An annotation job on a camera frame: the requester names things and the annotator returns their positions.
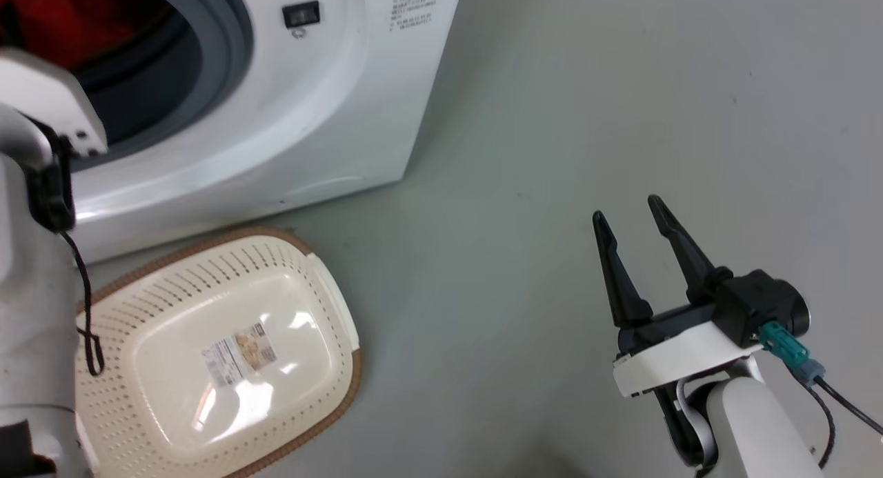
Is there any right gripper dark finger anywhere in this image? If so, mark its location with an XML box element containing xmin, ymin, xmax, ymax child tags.
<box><xmin>591</xmin><ymin>210</ymin><xmax>654</xmax><ymax>329</ymax></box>
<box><xmin>646</xmin><ymin>195</ymin><xmax>733</xmax><ymax>305</ymax></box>

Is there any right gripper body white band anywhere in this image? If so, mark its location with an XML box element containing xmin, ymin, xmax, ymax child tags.
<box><xmin>612</xmin><ymin>303</ymin><xmax>765</xmax><ymax>399</ymax></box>

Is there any white front-load washing machine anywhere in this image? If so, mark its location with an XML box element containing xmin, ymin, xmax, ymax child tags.
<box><xmin>0</xmin><ymin>0</ymin><xmax>465</xmax><ymax>266</ymax></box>

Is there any cream plastic laundry basket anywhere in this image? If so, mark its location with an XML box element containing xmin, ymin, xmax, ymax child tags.
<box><xmin>73</xmin><ymin>226</ymin><xmax>364</xmax><ymax>478</ymax></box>

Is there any paper product sticker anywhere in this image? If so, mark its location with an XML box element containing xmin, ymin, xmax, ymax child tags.
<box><xmin>201</xmin><ymin>322</ymin><xmax>279</xmax><ymax>388</ymax></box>

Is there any black door latch socket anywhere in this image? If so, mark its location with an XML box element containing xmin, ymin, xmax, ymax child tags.
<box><xmin>281</xmin><ymin>0</ymin><xmax>322</xmax><ymax>30</ymax></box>

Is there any grey rubber door gasket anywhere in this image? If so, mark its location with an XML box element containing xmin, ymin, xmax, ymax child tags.
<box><xmin>68</xmin><ymin>0</ymin><xmax>255</xmax><ymax>173</ymax></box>

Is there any red garment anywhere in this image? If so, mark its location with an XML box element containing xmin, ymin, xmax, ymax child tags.
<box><xmin>0</xmin><ymin>0</ymin><xmax>175</xmax><ymax>70</ymax></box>

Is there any teal cable connector plug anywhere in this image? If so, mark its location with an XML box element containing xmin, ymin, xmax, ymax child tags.
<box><xmin>757</xmin><ymin>320</ymin><xmax>826</xmax><ymax>387</ymax></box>

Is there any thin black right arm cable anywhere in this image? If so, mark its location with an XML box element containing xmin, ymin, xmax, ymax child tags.
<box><xmin>786</xmin><ymin>365</ymin><xmax>883</xmax><ymax>470</ymax></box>

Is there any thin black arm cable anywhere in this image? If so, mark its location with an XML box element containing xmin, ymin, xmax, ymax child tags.
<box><xmin>786</xmin><ymin>365</ymin><xmax>883</xmax><ymax>470</ymax></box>
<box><xmin>26</xmin><ymin>119</ymin><xmax>106</xmax><ymax>377</ymax></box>

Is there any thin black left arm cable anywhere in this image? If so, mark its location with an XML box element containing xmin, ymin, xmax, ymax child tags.
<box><xmin>26</xmin><ymin>119</ymin><xmax>106</xmax><ymax>377</ymax></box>

